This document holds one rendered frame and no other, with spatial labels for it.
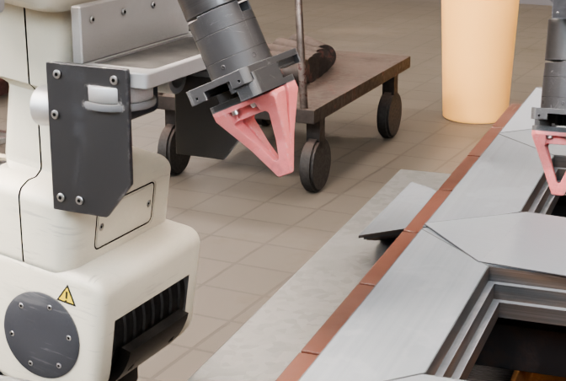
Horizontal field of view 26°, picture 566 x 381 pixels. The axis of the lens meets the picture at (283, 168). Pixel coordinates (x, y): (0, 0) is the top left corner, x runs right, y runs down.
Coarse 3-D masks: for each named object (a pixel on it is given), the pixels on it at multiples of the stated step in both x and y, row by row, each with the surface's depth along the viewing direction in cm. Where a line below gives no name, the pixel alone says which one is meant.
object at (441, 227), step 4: (448, 220) 134; (452, 220) 134; (456, 220) 134; (424, 224) 133; (428, 224) 133; (432, 224) 133; (436, 224) 133; (440, 224) 133; (444, 224) 133; (448, 224) 133; (452, 224) 133; (432, 228) 131; (436, 228) 131; (440, 228) 131; (444, 228) 131; (448, 228) 131; (436, 232) 130; (440, 232) 130; (444, 232) 130
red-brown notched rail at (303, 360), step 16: (512, 112) 201; (496, 128) 190; (480, 144) 181; (464, 160) 172; (448, 192) 157; (432, 208) 151; (416, 224) 145; (400, 240) 139; (384, 256) 134; (368, 272) 129; (384, 272) 129; (368, 288) 125; (352, 304) 121; (336, 320) 117; (320, 336) 113; (304, 352) 110; (320, 352) 110; (288, 368) 106; (304, 368) 106
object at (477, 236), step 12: (492, 216) 136; (504, 216) 136; (516, 216) 136; (456, 228) 131; (468, 228) 131; (480, 228) 131; (492, 228) 131; (504, 228) 131; (456, 240) 128; (468, 240) 128; (480, 240) 128; (492, 240) 128; (468, 252) 124; (480, 252) 124
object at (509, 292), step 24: (480, 288) 117; (504, 288) 120; (528, 288) 119; (552, 288) 119; (480, 312) 114; (504, 312) 120; (528, 312) 119; (552, 312) 118; (456, 336) 108; (480, 336) 112; (456, 360) 105
